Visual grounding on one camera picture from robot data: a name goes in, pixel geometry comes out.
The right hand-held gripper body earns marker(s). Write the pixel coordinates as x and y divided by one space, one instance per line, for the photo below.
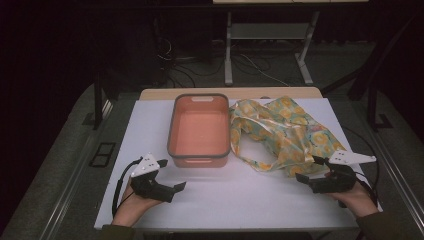
336 176

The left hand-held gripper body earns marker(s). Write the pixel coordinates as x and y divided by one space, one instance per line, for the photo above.
150 186

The orange print cloth bag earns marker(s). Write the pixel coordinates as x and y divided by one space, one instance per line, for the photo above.
293 133

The pink basket with grey rim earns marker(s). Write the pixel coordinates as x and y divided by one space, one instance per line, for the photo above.
200 133

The person's left hand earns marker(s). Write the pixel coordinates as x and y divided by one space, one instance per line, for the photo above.
133 206

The person's right hand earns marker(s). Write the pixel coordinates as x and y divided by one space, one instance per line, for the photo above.
356 200

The white board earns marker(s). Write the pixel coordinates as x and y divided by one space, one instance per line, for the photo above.
240 200

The black metal stand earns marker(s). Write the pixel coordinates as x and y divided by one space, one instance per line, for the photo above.
97 100
373 83

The wooden table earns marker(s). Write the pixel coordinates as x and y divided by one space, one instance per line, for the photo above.
240 92

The black floor outlet frame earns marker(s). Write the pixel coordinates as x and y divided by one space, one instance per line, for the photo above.
102 154

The metal floor rail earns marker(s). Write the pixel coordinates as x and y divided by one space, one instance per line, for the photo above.
71 186
400 186

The grey metal desk frame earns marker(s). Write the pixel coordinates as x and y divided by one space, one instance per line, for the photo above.
266 31

